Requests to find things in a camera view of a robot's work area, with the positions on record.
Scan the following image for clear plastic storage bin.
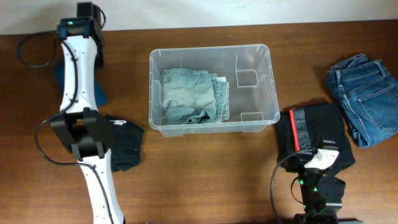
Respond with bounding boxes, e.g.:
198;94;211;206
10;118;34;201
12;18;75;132
149;44;280;137

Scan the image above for light blue jeans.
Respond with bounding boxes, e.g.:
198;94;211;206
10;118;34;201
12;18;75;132
161;68;230;125

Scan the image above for black Nike shirt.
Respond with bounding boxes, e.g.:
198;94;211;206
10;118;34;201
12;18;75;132
105;114;144;172

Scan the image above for teal shirt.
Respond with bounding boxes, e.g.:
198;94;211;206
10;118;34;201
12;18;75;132
53;60;108;107

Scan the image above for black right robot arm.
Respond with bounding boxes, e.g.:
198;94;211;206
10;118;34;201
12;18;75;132
285;140;363;224

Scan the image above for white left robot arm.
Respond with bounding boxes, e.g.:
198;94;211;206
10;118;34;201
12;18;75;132
50;2;125;223

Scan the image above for black shorts with red stripe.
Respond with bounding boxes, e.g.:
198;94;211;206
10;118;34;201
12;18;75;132
275;104;355;176

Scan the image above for dark blue folded jeans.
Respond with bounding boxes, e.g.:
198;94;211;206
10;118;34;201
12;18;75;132
326;54;397;147

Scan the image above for white label in bin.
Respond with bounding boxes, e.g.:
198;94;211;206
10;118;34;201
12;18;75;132
216;77;226;82

